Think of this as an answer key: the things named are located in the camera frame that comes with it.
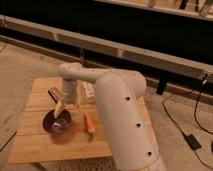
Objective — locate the dark purple ceramic bowl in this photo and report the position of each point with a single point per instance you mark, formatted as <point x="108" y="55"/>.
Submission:
<point x="57" y="125"/>

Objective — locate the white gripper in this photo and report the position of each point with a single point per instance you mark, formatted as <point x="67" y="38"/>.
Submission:
<point x="70" y="96"/>

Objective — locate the dark brown rectangular block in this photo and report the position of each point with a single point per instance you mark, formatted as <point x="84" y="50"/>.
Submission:
<point x="55" y="94"/>

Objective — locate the black power adapter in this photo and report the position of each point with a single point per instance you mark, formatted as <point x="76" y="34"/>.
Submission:
<point x="192" y="141"/>

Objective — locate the wooden table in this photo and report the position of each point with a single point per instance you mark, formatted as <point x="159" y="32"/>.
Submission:
<point x="33" y="144"/>

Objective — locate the orange carrot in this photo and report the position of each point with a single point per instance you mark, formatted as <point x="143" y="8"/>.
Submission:
<point x="89" y="123"/>

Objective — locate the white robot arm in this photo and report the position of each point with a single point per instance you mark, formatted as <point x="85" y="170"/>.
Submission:
<point x="132" y="141"/>

